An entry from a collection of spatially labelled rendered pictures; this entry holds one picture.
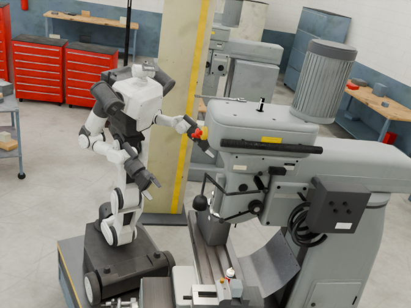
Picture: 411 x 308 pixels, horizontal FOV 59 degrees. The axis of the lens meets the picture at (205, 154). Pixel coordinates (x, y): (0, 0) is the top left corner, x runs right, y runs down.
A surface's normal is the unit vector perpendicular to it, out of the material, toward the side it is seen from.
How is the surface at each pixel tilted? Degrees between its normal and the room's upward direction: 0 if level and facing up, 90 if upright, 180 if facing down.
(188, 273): 0
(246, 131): 90
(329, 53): 90
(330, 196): 90
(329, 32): 90
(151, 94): 55
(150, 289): 0
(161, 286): 0
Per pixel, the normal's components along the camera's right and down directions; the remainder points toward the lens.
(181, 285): 0.16, -0.88
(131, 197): 0.54, 0.27
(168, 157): 0.17, 0.47
